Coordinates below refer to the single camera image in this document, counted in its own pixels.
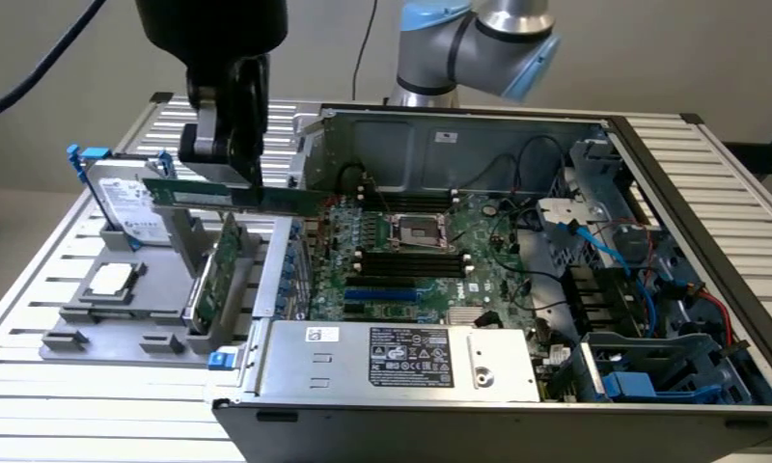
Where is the silver hard disk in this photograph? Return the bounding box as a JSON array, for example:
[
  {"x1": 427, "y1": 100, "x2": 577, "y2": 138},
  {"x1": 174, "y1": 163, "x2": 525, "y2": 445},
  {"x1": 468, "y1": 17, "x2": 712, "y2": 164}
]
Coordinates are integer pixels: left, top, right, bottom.
[{"x1": 85, "y1": 158, "x2": 176, "y2": 248}]

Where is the grey parts rack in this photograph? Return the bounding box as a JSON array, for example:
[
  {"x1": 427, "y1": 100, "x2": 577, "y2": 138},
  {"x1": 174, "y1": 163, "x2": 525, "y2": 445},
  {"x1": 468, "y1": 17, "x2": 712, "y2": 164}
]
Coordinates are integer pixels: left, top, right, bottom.
[{"x1": 40, "y1": 205, "x2": 278, "y2": 364}]

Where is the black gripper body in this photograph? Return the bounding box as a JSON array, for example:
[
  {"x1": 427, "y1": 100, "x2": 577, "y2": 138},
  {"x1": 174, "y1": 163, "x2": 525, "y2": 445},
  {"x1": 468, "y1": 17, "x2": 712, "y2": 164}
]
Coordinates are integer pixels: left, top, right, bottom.
[{"x1": 133, "y1": 0, "x2": 290, "y2": 74}]

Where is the blue disk carrier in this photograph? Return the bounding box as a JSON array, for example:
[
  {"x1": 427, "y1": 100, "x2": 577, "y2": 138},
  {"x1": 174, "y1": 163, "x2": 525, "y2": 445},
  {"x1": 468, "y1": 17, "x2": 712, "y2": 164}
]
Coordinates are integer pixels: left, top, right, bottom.
[{"x1": 65, "y1": 143, "x2": 176, "y2": 194}]

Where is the black expansion slot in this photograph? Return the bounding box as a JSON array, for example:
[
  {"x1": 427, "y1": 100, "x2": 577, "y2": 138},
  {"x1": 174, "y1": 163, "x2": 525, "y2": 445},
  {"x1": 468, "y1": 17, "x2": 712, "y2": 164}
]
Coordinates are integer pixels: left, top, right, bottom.
[{"x1": 345, "y1": 275, "x2": 433, "y2": 289}]

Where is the black wire loop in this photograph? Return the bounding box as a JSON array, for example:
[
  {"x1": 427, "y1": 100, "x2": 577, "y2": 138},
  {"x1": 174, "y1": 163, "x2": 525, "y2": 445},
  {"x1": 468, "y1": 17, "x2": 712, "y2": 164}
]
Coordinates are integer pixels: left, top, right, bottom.
[{"x1": 457, "y1": 134, "x2": 567, "y2": 204}]

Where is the red wire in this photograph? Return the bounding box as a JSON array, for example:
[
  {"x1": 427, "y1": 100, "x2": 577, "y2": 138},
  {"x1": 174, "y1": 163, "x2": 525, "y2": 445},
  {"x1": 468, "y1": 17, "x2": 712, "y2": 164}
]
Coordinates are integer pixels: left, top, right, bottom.
[{"x1": 692, "y1": 287, "x2": 750, "y2": 349}]

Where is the silver chipset heatsink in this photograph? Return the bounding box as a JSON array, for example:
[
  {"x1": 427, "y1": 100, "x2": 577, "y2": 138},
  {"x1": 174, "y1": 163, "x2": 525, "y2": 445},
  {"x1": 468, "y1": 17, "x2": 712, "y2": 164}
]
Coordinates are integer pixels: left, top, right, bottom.
[{"x1": 445, "y1": 307, "x2": 492, "y2": 328}]

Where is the silver CPU chip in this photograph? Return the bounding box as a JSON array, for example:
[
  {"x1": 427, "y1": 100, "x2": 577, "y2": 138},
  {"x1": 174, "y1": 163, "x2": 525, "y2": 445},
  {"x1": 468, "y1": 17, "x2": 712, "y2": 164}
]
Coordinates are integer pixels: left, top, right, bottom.
[{"x1": 81, "y1": 262, "x2": 148, "y2": 304}]

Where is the open black PC case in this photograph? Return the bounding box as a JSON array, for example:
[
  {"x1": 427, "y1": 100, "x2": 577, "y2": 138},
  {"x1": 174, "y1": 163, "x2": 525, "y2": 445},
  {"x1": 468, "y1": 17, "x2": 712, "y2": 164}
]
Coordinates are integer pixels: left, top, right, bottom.
[{"x1": 202, "y1": 102, "x2": 772, "y2": 462}]

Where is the thick black cable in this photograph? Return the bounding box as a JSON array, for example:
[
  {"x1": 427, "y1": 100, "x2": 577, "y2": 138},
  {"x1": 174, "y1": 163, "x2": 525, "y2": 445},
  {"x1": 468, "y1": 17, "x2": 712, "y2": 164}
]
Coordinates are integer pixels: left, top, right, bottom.
[{"x1": 0, "y1": 0, "x2": 106, "y2": 125}]

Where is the blue expansion slot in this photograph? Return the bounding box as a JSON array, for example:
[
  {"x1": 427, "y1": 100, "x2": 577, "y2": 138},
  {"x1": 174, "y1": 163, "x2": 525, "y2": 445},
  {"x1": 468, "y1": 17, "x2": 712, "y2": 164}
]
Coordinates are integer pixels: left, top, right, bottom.
[{"x1": 343, "y1": 286, "x2": 421, "y2": 303}]

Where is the dark blue wire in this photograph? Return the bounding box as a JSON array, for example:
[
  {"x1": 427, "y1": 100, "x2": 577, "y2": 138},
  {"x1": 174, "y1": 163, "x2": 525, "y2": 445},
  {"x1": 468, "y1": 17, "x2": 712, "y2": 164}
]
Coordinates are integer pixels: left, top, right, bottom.
[{"x1": 635, "y1": 269, "x2": 683, "y2": 339}]

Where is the silver power supply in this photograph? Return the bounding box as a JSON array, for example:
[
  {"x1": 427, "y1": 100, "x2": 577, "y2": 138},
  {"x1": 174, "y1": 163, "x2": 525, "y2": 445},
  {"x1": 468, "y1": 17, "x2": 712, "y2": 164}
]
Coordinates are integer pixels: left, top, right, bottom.
[{"x1": 248, "y1": 319, "x2": 543, "y2": 405}]

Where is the green graphics card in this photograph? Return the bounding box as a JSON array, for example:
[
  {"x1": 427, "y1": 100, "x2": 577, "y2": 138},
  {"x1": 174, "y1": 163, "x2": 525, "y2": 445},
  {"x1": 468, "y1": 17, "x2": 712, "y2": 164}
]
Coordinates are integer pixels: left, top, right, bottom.
[{"x1": 181, "y1": 211, "x2": 242, "y2": 338}]

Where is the green RAM stick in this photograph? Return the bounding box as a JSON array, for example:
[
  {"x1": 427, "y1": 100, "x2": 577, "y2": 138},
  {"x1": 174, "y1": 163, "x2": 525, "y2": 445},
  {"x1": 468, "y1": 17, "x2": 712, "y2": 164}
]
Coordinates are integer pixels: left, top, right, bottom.
[{"x1": 141, "y1": 177, "x2": 331, "y2": 219}]

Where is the light blue SATA wire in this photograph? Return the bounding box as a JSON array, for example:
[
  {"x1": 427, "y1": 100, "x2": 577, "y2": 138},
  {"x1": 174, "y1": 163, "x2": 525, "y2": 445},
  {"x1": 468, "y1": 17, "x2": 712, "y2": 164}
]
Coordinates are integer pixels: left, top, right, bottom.
[{"x1": 551, "y1": 215, "x2": 633, "y2": 274}]

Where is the green motherboard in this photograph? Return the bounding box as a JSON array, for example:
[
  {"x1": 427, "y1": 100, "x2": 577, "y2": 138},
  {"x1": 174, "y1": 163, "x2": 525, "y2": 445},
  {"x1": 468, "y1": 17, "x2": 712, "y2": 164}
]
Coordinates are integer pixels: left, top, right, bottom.
[{"x1": 293, "y1": 188, "x2": 545, "y2": 335}]

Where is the blue disk bay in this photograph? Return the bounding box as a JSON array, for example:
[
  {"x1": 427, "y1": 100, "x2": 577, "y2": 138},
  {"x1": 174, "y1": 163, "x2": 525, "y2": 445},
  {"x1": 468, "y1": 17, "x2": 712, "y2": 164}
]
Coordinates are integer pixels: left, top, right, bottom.
[{"x1": 576, "y1": 331, "x2": 772, "y2": 405}]

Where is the thin black cable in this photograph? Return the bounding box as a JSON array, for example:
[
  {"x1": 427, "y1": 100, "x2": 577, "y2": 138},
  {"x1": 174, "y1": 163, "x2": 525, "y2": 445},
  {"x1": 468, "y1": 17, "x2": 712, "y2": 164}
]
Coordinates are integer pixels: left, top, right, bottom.
[{"x1": 349, "y1": 0, "x2": 380, "y2": 105}]

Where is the CPU socket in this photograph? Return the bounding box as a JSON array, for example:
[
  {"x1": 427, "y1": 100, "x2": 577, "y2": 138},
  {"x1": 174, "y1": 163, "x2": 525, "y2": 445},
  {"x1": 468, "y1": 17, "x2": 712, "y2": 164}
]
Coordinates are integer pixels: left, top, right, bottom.
[{"x1": 375, "y1": 210, "x2": 453, "y2": 253}]

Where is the black RAM slot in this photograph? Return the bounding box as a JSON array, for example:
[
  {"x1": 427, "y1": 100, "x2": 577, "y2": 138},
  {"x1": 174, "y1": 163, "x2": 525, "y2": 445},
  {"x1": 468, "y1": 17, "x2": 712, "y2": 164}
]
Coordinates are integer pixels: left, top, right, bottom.
[
  {"x1": 355, "y1": 261, "x2": 475, "y2": 271},
  {"x1": 359, "y1": 204, "x2": 460, "y2": 214},
  {"x1": 360, "y1": 198, "x2": 460, "y2": 206},
  {"x1": 353, "y1": 268, "x2": 476, "y2": 279},
  {"x1": 356, "y1": 255, "x2": 473, "y2": 264},
  {"x1": 361, "y1": 192, "x2": 460, "y2": 201},
  {"x1": 357, "y1": 248, "x2": 472, "y2": 258},
  {"x1": 363, "y1": 185, "x2": 459, "y2": 195}
]

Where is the grey drive cage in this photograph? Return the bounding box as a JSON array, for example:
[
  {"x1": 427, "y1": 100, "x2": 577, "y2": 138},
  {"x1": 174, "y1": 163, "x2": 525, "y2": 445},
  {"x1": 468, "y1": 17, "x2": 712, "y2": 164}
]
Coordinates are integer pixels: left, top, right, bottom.
[{"x1": 532, "y1": 137, "x2": 644, "y2": 271}]

